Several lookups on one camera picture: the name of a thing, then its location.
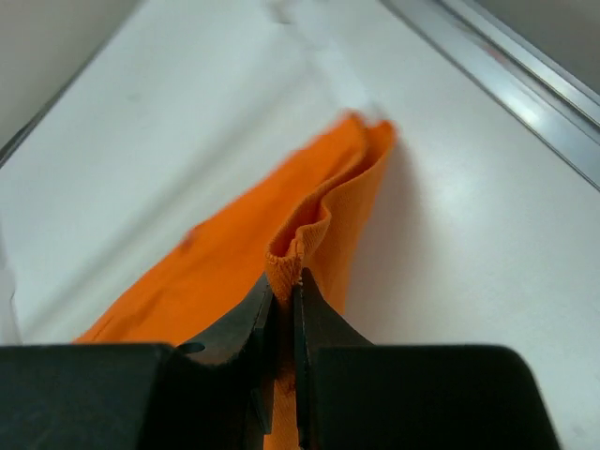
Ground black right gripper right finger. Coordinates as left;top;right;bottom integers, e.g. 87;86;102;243
292;268;373;449

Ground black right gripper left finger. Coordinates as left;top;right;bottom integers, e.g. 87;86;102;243
177;275;275;449

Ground orange trousers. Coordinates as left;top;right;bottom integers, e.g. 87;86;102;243
81;112;398;449

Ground aluminium table rail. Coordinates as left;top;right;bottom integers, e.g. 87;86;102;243
384;0;599;187

